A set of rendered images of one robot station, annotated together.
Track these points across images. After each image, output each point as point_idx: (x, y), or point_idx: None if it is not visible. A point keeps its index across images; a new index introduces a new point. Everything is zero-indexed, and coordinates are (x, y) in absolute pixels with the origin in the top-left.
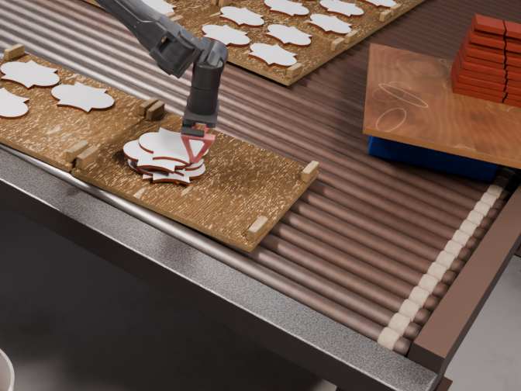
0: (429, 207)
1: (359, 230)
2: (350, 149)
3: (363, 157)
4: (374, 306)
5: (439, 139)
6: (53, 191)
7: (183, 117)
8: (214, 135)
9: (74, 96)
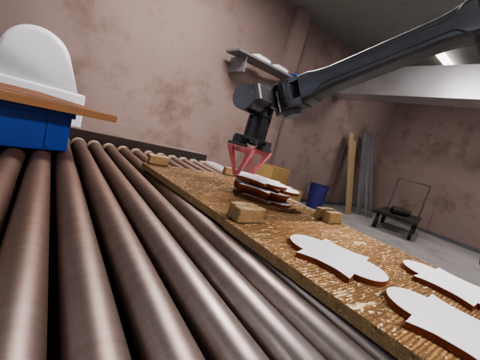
0: (99, 146)
1: None
2: (68, 156)
3: (71, 155)
4: (200, 163)
5: (78, 104)
6: None
7: (270, 145)
8: (248, 146)
9: (347, 257)
